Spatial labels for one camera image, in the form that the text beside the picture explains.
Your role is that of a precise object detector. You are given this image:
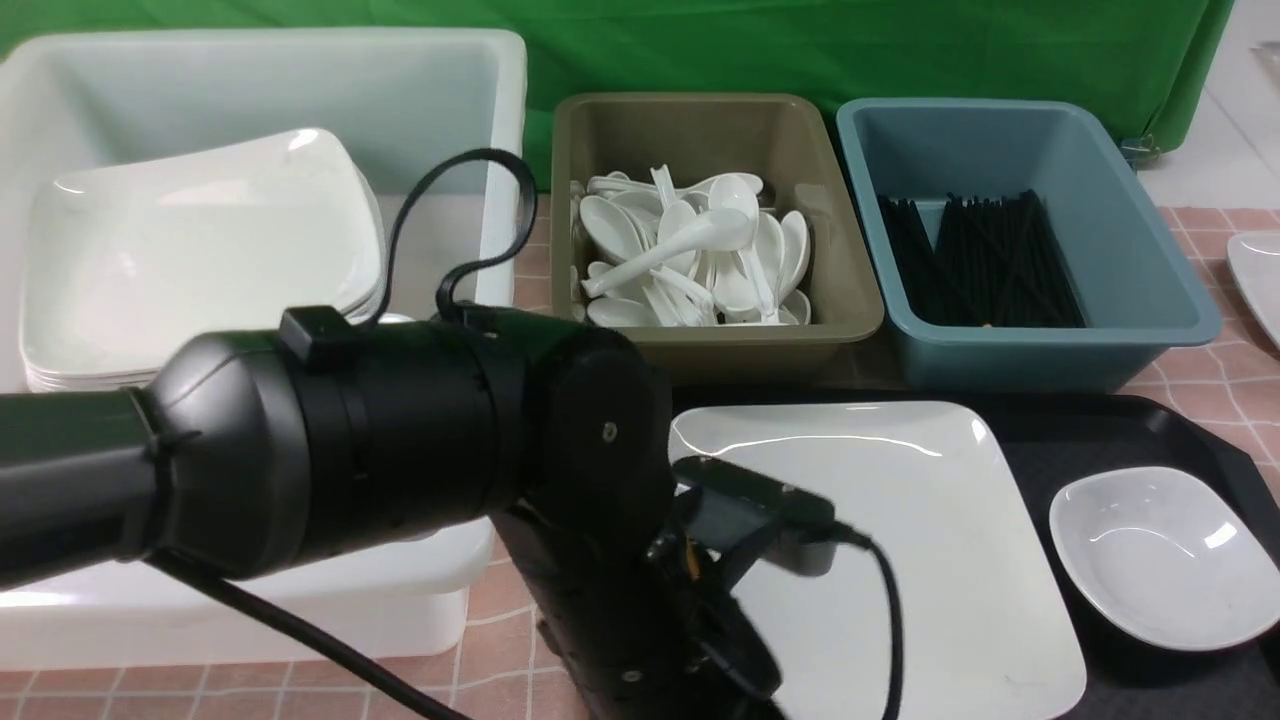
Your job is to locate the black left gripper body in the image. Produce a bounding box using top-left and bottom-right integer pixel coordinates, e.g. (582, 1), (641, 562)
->
(495, 509), (783, 719)

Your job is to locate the white square rice plate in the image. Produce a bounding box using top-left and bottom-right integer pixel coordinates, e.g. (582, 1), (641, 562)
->
(669, 401), (1087, 719)

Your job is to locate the small white sauce bowl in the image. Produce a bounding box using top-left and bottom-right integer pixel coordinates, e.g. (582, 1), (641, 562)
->
(1048, 466), (1279, 653)

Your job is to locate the white soup spoon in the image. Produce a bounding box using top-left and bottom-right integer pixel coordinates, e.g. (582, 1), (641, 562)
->
(580, 209), (755, 299)

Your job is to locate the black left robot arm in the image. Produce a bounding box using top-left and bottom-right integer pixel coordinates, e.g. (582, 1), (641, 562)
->
(1, 305), (781, 719)

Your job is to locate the white plate at right edge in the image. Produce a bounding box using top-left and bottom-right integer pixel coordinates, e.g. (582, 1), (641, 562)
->
(1226, 231), (1279, 348)

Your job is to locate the pile of white soup spoons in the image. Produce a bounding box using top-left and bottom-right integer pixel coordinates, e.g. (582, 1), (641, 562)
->
(570, 167), (813, 329)

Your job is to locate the black serving tray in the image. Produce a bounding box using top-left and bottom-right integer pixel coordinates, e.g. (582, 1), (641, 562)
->
(662, 388), (1277, 719)

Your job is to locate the bundle of black chopsticks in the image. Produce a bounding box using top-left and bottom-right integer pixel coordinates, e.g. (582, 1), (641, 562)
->
(877, 190), (1087, 328)

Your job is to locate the teal blue plastic bin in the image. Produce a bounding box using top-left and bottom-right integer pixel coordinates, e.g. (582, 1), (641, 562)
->
(835, 97), (1222, 393)

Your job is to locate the stack of white square plates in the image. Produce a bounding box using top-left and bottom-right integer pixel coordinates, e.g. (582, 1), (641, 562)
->
(18, 128), (387, 392)

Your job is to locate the green backdrop cloth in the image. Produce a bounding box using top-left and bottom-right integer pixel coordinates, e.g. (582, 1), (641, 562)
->
(1, 1), (1233, 173)

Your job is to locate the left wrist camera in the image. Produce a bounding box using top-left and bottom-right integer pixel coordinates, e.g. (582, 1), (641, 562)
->
(672, 456), (879, 588)

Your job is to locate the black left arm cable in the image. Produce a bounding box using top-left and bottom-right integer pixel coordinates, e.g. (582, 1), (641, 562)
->
(370, 149), (539, 325)

